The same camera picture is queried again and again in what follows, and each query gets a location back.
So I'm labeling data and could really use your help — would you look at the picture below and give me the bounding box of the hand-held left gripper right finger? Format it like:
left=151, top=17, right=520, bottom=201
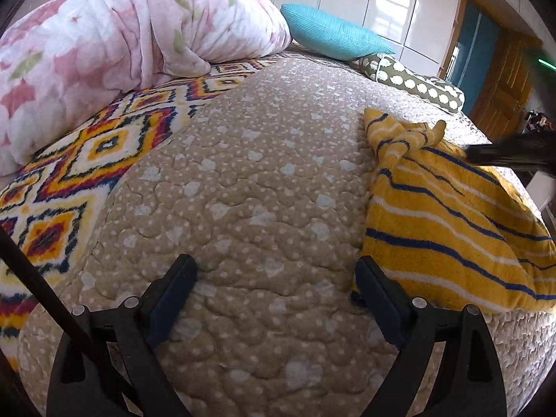
left=354, top=255, right=508, bottom=417

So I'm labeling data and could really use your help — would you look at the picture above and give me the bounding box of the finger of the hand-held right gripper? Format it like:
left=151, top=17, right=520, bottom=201
left=466, top=132, right=556, bottom=171

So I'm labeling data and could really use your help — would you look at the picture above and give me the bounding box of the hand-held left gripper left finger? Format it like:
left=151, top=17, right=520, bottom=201
left=47, top=254, right=199, bottom=417

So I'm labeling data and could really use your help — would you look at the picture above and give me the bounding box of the yellow striped garment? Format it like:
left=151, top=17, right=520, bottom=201
left=352, top=108, right=556, bottom=314

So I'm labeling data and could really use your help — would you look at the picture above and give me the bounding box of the wooden door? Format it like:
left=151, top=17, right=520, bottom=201
left=438, top=0, right=545, bottom=142

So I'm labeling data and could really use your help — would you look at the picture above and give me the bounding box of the olive white-dotted pillow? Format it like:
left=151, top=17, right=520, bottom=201
left=360, top=53, right=465, bottom=115

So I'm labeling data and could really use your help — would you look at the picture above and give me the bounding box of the beige quilted bedspread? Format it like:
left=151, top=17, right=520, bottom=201
left=17, top=46, right=556, bottom=417

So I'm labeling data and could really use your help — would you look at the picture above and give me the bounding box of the colourful diamond pattern fleece blanket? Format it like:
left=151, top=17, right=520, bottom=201
left=0, top=58, right=281, bottom=372

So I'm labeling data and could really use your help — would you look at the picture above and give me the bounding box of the teal pillow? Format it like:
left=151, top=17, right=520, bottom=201
left=280, top=3, right=396, bottom=62

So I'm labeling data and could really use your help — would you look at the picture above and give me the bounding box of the pink floral comforter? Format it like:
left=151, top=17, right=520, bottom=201
left=0, top=0, right=293, bottom=180

